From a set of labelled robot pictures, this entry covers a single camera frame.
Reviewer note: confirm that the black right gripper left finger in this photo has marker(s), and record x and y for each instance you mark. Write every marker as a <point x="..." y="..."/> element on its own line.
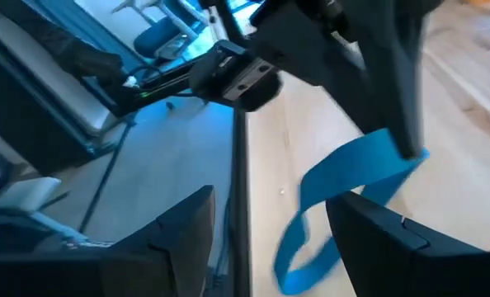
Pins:
<point x="146" y="268"/>

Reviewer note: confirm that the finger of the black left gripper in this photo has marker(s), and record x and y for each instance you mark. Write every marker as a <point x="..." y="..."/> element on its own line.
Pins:
<point x="397" y="62"/>
<point x="311" y="49"/>

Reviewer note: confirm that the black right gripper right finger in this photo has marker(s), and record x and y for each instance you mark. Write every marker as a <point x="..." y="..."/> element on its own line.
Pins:
<point x="393" y="260"/>

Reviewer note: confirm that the blue rubber band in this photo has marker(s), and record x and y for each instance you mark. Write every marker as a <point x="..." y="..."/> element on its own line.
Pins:
<point x="352" y="165"/>

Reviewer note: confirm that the blue office chair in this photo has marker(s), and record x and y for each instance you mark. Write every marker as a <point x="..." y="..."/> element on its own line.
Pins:
<point x="154" y="39"/>

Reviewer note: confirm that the black table edge frame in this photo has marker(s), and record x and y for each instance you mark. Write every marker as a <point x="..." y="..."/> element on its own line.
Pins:
<point x="240" y="185"/>

